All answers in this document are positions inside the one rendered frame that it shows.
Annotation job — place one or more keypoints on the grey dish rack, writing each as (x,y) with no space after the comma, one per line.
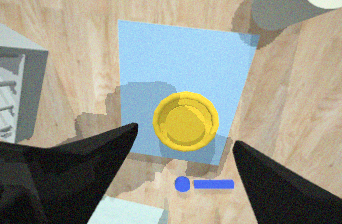
(22,69)

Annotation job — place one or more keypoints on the light blue flat mat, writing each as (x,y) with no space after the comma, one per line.
(159,60)

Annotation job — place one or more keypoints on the yellow plate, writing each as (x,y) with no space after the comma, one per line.
(185,121)

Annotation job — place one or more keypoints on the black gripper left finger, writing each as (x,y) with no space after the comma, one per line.
(66,183)

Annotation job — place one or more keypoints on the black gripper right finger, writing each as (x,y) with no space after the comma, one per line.
(279,195)

